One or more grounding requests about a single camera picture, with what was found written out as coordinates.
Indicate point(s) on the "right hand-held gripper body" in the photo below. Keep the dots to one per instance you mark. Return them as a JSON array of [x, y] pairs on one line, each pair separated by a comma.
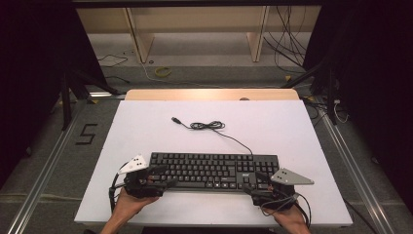
[[282, 191]]

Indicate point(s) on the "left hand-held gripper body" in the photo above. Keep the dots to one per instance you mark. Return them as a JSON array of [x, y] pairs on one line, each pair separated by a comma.
[[139, 188]]

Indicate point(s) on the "black keyboard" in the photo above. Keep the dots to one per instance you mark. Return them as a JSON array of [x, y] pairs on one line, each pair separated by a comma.
[[207, 170]]

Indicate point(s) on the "person's left hand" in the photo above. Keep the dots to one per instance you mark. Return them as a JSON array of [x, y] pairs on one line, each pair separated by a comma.
[[125, 206]]

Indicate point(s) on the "person's right hand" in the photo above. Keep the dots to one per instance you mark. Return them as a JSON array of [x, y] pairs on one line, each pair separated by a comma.
[[292, 217]]

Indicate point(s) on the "white board sheet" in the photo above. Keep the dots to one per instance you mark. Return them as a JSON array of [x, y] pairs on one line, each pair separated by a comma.
[[276, 130]]

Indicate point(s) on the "short silver metal bar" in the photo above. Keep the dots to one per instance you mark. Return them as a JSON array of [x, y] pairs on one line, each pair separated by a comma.
[[104, 94]]

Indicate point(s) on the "yellow tape roll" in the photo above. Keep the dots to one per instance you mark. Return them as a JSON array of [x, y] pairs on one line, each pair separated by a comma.
[[162, 74]]

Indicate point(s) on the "black metal stand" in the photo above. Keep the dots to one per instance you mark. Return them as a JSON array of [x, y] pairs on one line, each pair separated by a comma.
[[66, 104], [330, 97]]

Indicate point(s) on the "black curtain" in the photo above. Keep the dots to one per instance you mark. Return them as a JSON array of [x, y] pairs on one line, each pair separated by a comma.
[[376, 81], [29, 81]]

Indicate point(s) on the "aluminium floor rail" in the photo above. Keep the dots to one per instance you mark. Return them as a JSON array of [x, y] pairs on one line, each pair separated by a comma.
[[357, 175], [42, 182]]

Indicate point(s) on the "light wooden desk frame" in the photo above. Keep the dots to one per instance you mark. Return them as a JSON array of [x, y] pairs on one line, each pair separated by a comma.
[[142, 42]]

